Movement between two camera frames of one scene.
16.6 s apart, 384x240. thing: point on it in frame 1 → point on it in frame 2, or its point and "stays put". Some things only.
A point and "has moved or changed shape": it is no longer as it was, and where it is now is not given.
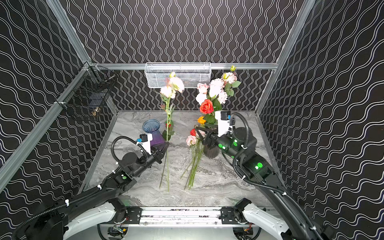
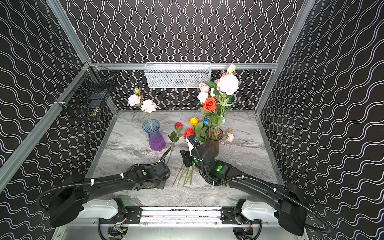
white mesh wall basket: (191, 73) stays put
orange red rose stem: (206, 107) has moved or changed shape
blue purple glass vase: (153, 125) stays put
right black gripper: (210, 137) → (189, 153)
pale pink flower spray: (175, 86) → (147, 106)
